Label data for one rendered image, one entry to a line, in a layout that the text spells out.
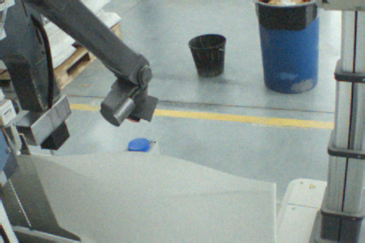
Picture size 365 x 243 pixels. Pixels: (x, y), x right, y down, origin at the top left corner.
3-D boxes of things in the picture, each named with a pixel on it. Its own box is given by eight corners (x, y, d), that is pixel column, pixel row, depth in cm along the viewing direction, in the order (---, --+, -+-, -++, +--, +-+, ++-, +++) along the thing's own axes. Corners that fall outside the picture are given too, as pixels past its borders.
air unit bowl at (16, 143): (26, 145, 83) (16, 119, 80) (17, 154, 81) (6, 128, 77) (15, 144, 84) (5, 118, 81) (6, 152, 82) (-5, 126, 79)
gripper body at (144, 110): (150, 124, 107) (151, 110, 101) (111, 111, 107) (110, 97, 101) (158, 101, 110) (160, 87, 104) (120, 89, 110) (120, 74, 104)
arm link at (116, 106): (150, 63, 91) (119, 49, 94) (116, 103, 87) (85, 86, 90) (158, 96, 101) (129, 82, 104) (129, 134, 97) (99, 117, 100)
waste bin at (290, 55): (327, 67, 326) (327, -16, 292) (320, 100, 286) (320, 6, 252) (266, 64, 343) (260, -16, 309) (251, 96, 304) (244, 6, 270)
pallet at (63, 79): (121, 34, 450) (119, 21, 442) (62, 90, 356) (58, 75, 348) (59, 37, 478) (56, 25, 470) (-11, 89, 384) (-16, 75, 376)
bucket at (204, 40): (234, 64, 352) (230, 33, 338) (223, 81, 329) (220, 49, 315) (199, 62, 363) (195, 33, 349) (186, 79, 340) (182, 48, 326)
